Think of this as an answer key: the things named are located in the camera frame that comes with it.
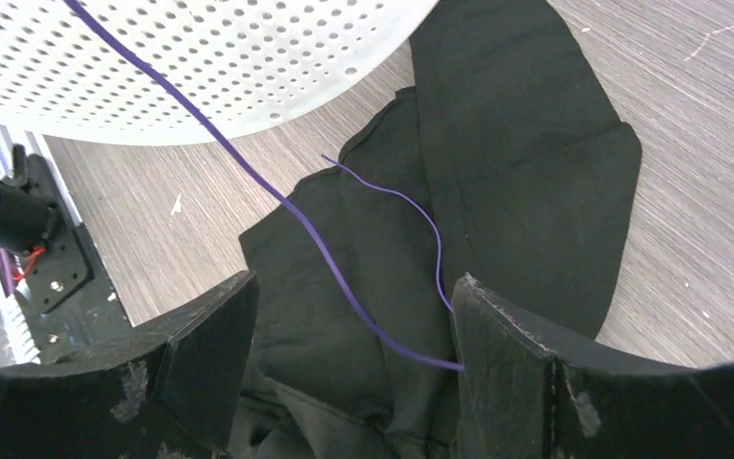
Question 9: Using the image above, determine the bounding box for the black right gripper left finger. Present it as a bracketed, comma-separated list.
[0, 272, 260, 458]

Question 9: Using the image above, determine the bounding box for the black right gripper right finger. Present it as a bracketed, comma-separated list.
[452, 276, 734, 458]

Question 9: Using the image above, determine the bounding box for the white perforated cable spool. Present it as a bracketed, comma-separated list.
[0, 0, 434, 145]

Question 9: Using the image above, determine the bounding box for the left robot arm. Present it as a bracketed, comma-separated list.
[0, 144, 65, 255]

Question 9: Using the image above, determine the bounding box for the black cloth garment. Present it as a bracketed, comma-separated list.
[229, 1, 642, 458]

